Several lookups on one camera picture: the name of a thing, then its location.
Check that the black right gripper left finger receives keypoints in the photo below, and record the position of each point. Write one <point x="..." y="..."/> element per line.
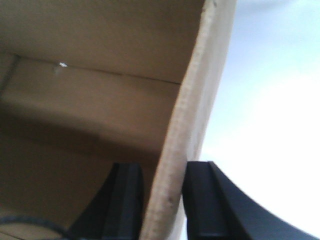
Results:
<point x="115" y="212"/>

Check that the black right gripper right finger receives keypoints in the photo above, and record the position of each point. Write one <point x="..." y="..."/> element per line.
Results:
<point x="216" y="209"/>

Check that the brown cardboard box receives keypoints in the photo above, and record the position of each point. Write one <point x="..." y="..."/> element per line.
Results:
<point x="85" y="84"/>

